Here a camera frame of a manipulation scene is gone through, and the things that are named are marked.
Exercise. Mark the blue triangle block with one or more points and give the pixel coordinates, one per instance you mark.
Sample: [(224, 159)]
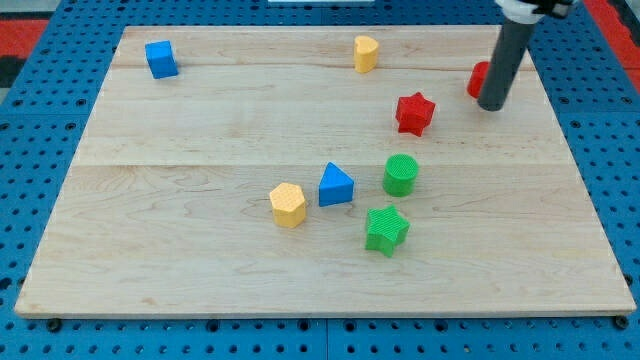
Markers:
[(335, 186)]

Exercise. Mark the green star block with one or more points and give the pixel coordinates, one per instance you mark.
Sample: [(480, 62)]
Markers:
[(385, 230)]

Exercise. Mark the yellow heart block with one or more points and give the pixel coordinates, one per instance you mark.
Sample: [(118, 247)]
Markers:
[(365, 54)]

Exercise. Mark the yellow hexagon block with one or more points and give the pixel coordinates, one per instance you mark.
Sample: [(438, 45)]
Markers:
[(288, 205)]

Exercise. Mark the red circle block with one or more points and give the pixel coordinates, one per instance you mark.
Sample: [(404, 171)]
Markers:
[(477, 78)]

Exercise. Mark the light wooden board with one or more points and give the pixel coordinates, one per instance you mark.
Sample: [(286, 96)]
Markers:
[(251, 172)]

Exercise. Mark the blue cube block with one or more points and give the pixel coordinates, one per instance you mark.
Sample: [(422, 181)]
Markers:
[(160, 59)]

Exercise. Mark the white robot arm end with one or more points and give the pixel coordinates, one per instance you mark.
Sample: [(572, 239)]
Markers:
[(529, 12)]

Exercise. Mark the green cylinder block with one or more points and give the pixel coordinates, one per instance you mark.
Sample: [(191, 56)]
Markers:
[(400, 173)]

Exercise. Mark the red star block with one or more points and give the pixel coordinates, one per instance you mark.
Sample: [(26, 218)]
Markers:
[(414, 113)]

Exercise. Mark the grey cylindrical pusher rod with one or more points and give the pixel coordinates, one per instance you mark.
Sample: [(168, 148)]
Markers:
[(506, 59)]

